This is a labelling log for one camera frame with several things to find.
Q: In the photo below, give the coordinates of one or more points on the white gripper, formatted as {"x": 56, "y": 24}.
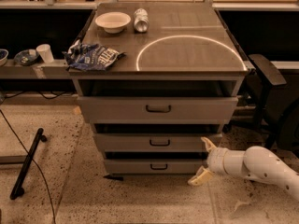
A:
{"x": 217, "y": 160}

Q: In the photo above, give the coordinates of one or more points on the grey bottom drawer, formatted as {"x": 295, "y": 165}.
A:
{"x": 153, "y": 167}

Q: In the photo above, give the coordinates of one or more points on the grey drawer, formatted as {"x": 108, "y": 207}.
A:
{"x": 153, "y": 167}
{"x": 145, "y": 142}
{"x": 157, "y": 110}

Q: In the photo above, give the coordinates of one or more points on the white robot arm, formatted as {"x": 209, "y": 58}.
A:
{"x": 255, "y": 163}

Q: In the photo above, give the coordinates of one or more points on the grey middle drawer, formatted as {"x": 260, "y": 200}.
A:
{"x": 145, "y": 142}

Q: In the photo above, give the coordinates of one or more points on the grey three-drawer cabinet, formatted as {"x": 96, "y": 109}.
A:
{"x": 186, "y": 53}

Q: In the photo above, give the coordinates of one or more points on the grey top drawer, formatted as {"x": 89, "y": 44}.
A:
{"x": 157, "y": 110}

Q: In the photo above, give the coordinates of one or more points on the black office chair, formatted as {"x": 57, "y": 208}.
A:
{"x": 275, "y": 95}

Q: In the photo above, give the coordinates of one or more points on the crushed silver can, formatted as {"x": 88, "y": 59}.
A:
{"x": 141, "y": 20}

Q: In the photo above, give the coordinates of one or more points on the blue chip bag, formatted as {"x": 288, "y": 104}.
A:
{"x": 91, "y": 57}

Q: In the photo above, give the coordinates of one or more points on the white bowl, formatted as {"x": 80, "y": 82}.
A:
{"x": 113, "y": 22}

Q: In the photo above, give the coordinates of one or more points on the grey side shelf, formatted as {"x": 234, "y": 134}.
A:
{"x": 55, "y": 70}

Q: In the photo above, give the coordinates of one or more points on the black metal stand leg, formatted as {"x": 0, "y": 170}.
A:
{"x": 18, "y": 190}

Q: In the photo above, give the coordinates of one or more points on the white paper cup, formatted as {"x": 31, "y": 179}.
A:
{"x": 45, "y": 53}

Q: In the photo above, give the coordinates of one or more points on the blue bowl with items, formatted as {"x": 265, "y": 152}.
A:
{"x": 26, "y": 57}

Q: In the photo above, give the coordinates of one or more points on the blue bowl at edge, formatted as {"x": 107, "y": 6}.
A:
{"x": 3, "y": 56}

